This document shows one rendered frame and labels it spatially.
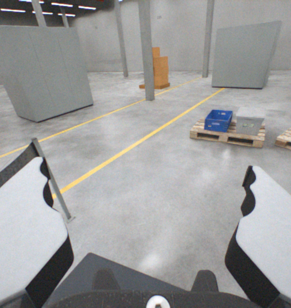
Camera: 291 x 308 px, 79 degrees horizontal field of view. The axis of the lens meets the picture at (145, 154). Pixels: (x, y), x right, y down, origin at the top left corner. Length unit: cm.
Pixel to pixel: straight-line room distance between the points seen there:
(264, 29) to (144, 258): 716
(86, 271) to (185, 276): 139
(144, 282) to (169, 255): 144
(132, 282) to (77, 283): 8
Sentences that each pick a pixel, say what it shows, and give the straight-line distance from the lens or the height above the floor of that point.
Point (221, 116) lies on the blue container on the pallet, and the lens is 399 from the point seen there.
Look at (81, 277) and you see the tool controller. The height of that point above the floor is 124.
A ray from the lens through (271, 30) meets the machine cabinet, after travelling 758.
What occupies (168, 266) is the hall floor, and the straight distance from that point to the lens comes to 171.
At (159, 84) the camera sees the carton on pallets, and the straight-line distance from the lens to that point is 836.
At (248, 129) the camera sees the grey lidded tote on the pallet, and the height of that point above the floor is 25.
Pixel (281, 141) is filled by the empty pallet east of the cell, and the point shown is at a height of 9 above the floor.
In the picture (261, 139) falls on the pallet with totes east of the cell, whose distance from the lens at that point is 337.
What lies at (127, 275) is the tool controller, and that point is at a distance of 32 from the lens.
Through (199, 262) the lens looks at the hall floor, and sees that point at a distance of 175.
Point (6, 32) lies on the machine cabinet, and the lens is 575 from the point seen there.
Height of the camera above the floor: 152
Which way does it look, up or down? 30 degrees down
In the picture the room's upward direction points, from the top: 6 degrees counter-clockwise
